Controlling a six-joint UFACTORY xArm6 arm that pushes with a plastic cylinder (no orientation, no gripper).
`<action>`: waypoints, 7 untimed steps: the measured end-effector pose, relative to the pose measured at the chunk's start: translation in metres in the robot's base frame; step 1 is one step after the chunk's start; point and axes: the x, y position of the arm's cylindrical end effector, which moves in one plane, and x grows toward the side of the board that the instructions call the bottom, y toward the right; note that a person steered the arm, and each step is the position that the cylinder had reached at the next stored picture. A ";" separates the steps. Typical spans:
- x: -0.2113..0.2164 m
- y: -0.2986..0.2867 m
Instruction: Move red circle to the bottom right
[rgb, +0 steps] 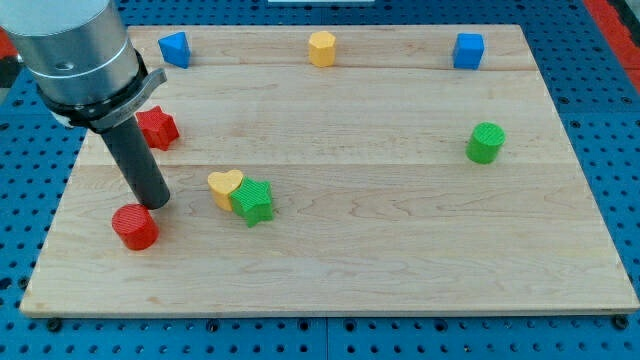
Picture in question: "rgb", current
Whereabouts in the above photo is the red cylinder block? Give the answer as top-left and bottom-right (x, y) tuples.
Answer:
(111, 204), (159, 251)

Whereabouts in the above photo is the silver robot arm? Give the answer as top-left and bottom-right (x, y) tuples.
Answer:
(1, 0), (166, 133)

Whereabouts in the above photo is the wooden board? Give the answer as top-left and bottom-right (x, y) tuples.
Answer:
(20, 25), (639, 318)

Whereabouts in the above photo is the green star block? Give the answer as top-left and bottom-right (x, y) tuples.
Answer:
(230, 177), (274, 228)

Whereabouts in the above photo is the yellow heart block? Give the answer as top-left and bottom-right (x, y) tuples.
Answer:
(207, 169), (244, 211)

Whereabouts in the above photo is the yellow hexagon block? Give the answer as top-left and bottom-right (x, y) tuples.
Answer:
(308, 31), (336, 67)

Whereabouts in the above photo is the green cylinder block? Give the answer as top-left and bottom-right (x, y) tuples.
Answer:
(465, 122), (506, 164)

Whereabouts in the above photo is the red star block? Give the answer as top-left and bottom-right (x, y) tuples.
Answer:
(135, 106), (180, 151)

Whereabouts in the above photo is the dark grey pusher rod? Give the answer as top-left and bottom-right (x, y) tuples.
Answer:
(101, 117), (170, 210)

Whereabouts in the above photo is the blue triangle block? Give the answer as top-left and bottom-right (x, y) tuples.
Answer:
(158, 32), (191, 69)

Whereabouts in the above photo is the blue cube block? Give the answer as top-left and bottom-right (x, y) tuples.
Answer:
(452, 33), (485, 70)

